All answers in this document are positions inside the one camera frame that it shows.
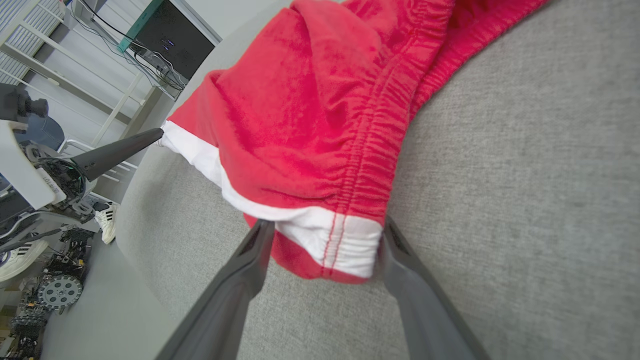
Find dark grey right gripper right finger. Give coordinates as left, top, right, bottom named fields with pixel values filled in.
left=377, top=216, right=491, bottom=360

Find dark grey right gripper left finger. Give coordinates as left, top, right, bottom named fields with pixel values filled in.
left=155, top=219, right=277, bottom=360

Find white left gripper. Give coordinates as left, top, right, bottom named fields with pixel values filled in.
left=0, top=121, right=165, bottom=223

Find red shorts with white trim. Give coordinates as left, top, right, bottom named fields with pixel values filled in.
left=159, top=0, right=551, bottom=285

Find white striped sneaker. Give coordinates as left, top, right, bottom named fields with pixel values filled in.
left=94, top=202, right=119, bottom=245
left=0, top=239, right=50, bottom=282

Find dark blue chair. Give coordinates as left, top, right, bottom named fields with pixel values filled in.
left=14, top=114, right=66, bottom=151

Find black computer tower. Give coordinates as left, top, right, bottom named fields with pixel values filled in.
left=131, top=0, right=217, bottom=85

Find teal shelf board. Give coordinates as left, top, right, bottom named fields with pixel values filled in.
left=117, top=0, right=166, bottom=53

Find grey fabric sofa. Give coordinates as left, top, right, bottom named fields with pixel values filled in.
left=115, top=0, right=640, bottom=360

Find grey gear wheel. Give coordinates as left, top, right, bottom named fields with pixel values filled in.
left=37, top=274, right=83, bottom=309

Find white window blinds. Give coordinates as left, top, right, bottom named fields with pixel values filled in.
left=0, top=0, right=67, bottom=86

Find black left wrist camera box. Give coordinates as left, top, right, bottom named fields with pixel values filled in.
left=0, top=82, right=50, bottom=123

